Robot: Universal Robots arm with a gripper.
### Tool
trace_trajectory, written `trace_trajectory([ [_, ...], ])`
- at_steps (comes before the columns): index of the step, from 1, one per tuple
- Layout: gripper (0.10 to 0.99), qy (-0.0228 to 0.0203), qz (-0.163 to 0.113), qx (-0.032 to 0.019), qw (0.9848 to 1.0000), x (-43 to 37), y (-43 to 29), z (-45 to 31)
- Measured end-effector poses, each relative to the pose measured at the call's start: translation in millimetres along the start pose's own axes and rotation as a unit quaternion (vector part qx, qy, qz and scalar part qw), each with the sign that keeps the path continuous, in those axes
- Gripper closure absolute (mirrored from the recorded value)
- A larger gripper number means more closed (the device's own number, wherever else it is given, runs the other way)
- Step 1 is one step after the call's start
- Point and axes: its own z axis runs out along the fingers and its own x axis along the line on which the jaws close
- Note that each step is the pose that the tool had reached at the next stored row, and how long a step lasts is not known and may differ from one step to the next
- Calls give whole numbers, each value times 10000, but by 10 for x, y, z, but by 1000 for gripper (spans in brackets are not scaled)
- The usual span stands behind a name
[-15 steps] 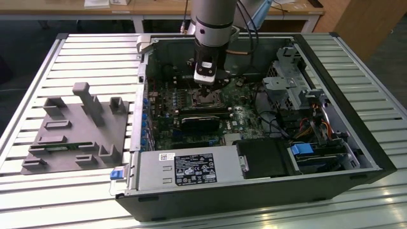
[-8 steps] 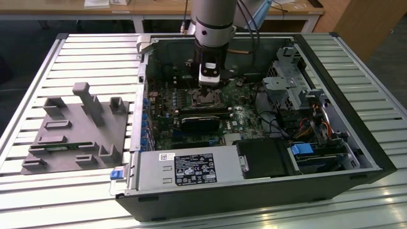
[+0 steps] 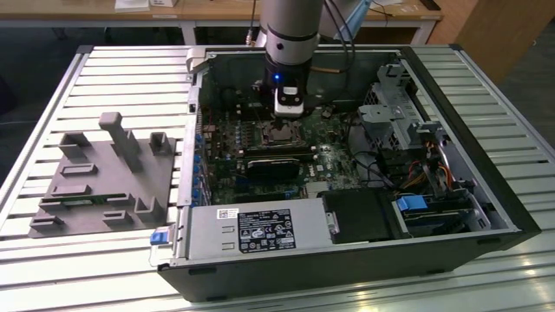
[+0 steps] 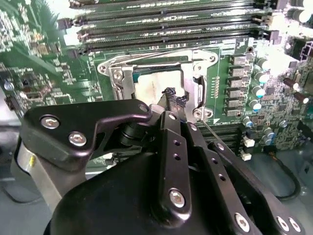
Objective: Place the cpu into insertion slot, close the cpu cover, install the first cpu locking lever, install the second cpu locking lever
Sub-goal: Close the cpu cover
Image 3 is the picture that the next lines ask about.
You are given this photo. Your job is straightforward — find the metal socket cover frame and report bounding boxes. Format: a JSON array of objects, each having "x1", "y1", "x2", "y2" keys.
[{"x1": 262, "y1": 122, "x2": 305, "y2": 148}]

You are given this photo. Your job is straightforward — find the silver CPU green edge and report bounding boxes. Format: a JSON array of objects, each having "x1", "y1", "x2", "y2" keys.
[{"x1": 267, "y1": 127, "x2": 297, "y2": 143}]

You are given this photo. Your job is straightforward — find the CPU socket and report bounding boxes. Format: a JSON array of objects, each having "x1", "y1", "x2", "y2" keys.
[{"x1": 258, "y1": 120, "x2": 306, "y2": 150}]

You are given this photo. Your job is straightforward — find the grey metal drive cage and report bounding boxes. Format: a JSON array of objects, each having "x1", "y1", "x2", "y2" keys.
[{"x1": 355, "y1": 64, "x2": 448, "y2": 151}]

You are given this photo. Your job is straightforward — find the green motherboard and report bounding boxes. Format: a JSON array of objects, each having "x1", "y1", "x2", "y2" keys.
[{"x1": 202, "y1": 97, "x2": 361, "y2": 207}]

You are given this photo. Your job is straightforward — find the black graphics card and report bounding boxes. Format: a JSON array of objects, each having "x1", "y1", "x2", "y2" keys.
[{"x1": 246, "y1": 157, "x2": 303, "y2": 181}]

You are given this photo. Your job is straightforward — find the silver chipset heatsink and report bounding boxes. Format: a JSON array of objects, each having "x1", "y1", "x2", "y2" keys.
[{"x1": 306, "y1": 182, "x2": 334, "y2": 198}]

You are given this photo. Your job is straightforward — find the black plastic drive box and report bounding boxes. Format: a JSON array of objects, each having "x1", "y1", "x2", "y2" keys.
[{"x1": 319, "y1": 190, "x2": 403, "y2": 244}]

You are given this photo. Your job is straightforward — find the blue disk carrier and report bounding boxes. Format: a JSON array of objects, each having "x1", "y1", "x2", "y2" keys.
[{"x1": 393, "y1": 194, "x2": 477, "y2": 233}]

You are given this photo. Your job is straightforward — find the wooden cabinet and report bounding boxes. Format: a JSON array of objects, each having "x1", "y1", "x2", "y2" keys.
[{"x1": 427, "y1": 0, "x2": 555, "y2": 84}]

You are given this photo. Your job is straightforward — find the wooden desk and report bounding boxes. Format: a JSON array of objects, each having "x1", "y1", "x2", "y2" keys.
[{"x1": 0, "y1": 0, "x2": 446, "y2": 46}]

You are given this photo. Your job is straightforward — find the grey power supply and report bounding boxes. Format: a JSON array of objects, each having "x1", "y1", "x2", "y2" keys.
[{"x1": 171, "y1": 198, "x2": 339, "y2": 261}]

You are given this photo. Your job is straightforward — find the grey parts rack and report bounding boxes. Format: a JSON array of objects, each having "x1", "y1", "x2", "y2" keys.
[{"x1": 26, "y1": 112, "x2": 179, "y2": 240}]

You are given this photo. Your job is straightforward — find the blue plastic latch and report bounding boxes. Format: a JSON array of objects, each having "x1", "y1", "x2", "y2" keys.
[{"x1": 150, "y1": 227, "x2": 173, "y2": 246}]

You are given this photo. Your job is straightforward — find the black grey PC case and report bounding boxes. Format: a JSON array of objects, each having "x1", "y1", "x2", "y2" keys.
[{"x1": 157, "y1": 44, "x2": 544, "y2": 303}]

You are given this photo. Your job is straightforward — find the green RAM stick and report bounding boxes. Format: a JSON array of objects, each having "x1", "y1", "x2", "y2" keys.
[{"x1": 61, "y1": 194, "x2": 129, "y2": 205}]

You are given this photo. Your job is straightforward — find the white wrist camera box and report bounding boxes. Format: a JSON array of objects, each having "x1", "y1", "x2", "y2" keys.
[{"x1": 273, "y1": 84, "x2": 306, "y2": 117}]

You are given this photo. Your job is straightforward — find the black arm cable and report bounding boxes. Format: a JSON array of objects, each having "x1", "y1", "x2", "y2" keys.
[{"x1": 325, "y1": 0, "x2": 355, "y2": 74}]

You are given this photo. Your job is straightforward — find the orange yellow power wires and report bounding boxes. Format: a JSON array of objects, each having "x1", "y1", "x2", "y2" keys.
[{"x1": 401, "y1": 139, "x2": 457, "y2": 192}]

